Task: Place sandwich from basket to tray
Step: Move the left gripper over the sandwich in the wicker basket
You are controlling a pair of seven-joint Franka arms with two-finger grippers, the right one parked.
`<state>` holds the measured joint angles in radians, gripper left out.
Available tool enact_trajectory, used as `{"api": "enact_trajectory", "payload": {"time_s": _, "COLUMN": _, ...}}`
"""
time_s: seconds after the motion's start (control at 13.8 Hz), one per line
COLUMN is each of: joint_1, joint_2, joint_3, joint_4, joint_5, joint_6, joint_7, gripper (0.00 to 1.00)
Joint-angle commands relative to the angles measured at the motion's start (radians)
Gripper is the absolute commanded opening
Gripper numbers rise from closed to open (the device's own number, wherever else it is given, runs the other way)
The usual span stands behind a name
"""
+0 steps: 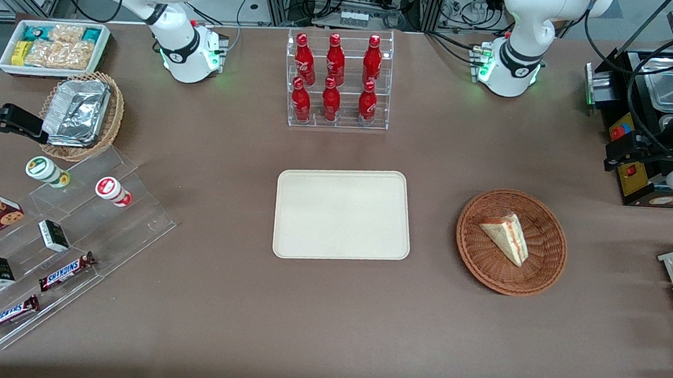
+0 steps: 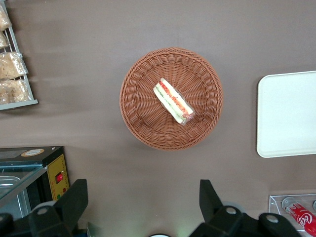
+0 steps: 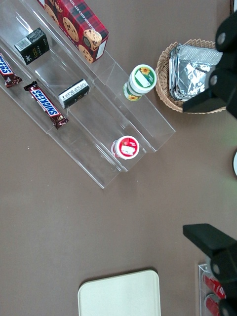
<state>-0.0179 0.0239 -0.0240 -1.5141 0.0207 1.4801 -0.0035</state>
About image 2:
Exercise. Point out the triangle sandwich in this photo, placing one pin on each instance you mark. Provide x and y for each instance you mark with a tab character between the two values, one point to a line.
172	101

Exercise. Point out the red cola bottle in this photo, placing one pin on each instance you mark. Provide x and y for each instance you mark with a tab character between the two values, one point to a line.
301	214

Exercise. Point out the cream plastic serving tray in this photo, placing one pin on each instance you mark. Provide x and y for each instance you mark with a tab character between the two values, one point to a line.
288	113

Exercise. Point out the round brown wicker basket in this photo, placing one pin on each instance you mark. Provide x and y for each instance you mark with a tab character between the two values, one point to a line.
148	123

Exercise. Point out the black food warmer appliance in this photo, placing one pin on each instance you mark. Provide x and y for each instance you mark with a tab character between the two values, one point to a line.
56	168

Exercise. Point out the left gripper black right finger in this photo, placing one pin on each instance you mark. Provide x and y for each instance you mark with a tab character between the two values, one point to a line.
212	207

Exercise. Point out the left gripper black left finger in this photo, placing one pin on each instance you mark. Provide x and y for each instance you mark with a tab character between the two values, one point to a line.
71	202

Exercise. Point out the clear bag of snacks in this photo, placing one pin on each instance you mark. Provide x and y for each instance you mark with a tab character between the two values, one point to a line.
14	91
3	18
11	65
3	39

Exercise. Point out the clear acrylic bottle rack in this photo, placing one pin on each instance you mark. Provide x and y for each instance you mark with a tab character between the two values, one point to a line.
275	205

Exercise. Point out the stainless steel warmer pan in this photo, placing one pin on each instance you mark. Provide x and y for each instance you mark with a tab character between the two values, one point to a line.
10	182

